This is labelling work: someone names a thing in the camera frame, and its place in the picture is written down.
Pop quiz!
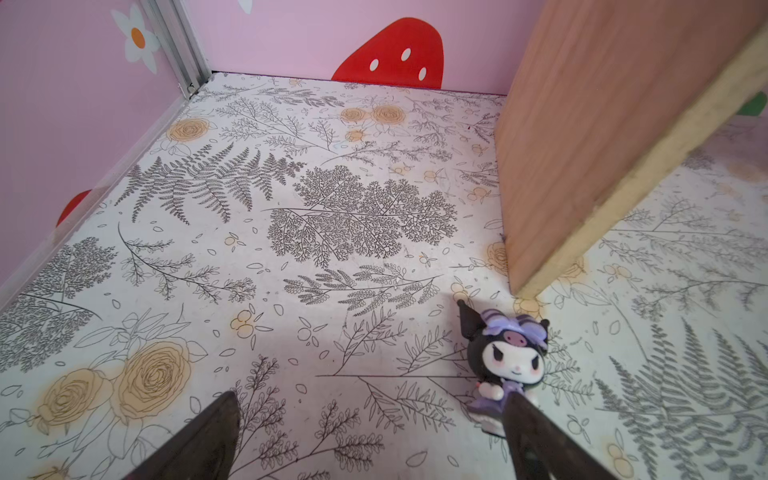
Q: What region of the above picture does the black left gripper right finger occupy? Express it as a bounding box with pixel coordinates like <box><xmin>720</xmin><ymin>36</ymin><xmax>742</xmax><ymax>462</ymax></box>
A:
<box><xmin>502</xmin><ymin>393</ymin><xmax>615</xmax><ymax>480</ymax></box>

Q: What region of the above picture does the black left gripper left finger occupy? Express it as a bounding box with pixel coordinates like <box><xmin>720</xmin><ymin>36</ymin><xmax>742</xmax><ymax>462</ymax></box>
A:
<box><xmin>125</xmin><ymin>391</ymin><xmax>240</xmax><ymax>480</ymax></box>

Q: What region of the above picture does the Kuromi toy figurine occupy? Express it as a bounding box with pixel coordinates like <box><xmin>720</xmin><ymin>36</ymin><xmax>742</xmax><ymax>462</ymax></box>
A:
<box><xmin>457</xmin><ymin>300</ymin><xmax>550</xmax><ymax>438</ymax></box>

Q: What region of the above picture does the wooden two-tier shelf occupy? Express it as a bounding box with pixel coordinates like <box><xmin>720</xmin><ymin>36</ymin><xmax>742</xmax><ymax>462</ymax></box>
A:
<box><xmin>495</xmin><ymin>1</ymin><xmax>767</xmax><ymax>298</ymax></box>

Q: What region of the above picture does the left aluminium corner post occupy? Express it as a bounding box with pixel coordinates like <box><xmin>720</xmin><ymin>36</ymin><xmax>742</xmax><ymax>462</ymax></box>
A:
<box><xmin>140</xmin><ymin>0</ymin><xmax>212</xmax><ymax>100</ymax></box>

